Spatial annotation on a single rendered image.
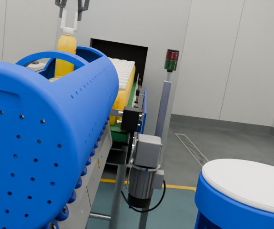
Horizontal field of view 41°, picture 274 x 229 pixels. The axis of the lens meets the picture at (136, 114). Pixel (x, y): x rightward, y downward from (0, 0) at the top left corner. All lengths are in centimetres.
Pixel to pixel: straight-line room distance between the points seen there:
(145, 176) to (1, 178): 113
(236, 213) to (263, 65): 553
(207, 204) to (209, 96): 519
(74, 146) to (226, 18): 546
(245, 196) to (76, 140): 36
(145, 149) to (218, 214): 88
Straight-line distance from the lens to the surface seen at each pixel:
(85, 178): 98
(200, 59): 582
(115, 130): 158
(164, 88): 185
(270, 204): 76
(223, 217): 78
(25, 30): 560
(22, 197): 60
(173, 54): 182
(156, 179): 169
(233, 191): 77
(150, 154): 162
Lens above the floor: 131
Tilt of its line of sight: 12 degrees down
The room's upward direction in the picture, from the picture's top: 9 degrees clockwise
